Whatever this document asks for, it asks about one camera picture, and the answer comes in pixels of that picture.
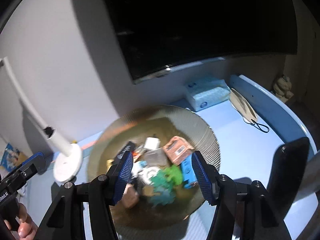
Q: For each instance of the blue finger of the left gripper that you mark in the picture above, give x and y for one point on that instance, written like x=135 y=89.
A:
x=33 y=165

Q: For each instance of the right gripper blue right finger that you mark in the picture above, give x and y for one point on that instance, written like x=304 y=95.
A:
x=206 y=178

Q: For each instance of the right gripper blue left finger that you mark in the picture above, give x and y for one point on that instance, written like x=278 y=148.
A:
x=122 y=175

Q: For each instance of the blue lighter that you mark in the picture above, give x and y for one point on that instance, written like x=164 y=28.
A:
x=189 y=178

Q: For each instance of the clear correction tape dispenser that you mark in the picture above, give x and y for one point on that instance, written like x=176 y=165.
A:
x=144 y=173

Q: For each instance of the pink speckled eraser case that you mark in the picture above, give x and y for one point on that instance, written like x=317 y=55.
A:
x=130 y=197

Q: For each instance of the red lighter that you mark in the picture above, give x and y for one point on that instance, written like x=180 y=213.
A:
x=137 y=153

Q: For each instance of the green spiky toy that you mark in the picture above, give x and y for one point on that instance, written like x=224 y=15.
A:
x=173 y=175

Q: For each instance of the pink playing card box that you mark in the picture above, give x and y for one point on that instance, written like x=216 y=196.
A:
x=177 y=149

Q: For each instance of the white USB charger cube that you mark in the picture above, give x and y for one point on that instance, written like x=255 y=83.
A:
x=152 y=143

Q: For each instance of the person's left hand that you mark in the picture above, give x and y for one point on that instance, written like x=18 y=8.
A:
x=27 y=229

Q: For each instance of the white desk lamp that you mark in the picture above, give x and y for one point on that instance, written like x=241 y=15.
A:
x=69 y=159

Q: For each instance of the blue cover workbook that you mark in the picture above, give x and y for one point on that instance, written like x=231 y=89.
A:
x=11 y=158

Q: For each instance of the amber ribbed glass plate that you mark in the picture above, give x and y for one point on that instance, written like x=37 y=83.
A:
x=131 y=131

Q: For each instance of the beige face mask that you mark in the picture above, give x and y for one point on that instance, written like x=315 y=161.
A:
x=246 y=111

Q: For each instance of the small beige statuette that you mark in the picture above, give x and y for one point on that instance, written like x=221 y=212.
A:
x=282 y=88

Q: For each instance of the black monitor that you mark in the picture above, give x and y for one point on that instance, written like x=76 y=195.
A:
x=154 y=35

